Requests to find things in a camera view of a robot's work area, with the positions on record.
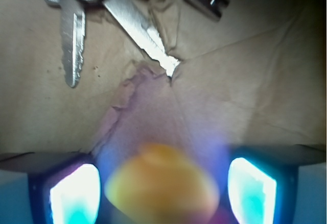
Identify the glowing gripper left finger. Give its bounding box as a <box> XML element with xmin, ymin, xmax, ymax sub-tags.
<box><xmin>1</xmin><ymin>152</ymin><xmax>101</xmax><ymax>223</ymax></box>

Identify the brown paper bag bin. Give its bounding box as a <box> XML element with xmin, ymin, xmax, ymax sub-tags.
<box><xmin>0</xmin><ymin>0</ymin><xmax>327</xmax><ymax>224</ymax></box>

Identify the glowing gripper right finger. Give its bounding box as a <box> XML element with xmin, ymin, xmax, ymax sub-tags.
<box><xmin>227</xmin><ymin>144</ymin><xmax>326</xmax><ymax>223</ymax></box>

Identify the yellow rubber duck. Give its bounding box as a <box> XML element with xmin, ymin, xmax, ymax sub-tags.
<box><xmin>104</xmin><ymin>143</ymin><xmax>220</xmax><ymax>223</ymax></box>

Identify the silver key pointing upper-left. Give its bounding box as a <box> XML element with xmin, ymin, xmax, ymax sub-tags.
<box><xmin>63</xmin><ymin>0</ymin><xmax>181</xmax><ymax>78</ymax></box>

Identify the silver key pointing left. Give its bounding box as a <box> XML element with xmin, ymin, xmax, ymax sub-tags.
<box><xmin>45</xmin><ymin>0</ymin><xmax>86</xmax><ymax>88</ymax></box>

